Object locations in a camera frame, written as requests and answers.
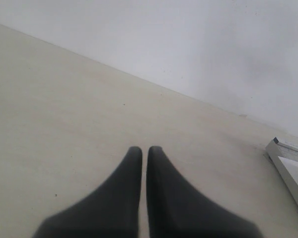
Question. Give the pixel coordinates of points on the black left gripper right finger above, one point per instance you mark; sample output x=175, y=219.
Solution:
x=176, y=209

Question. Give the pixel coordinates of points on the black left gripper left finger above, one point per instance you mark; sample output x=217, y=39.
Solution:
x=111, y=211

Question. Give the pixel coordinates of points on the grey paper cutter base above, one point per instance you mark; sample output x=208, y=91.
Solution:
x=279, y=147

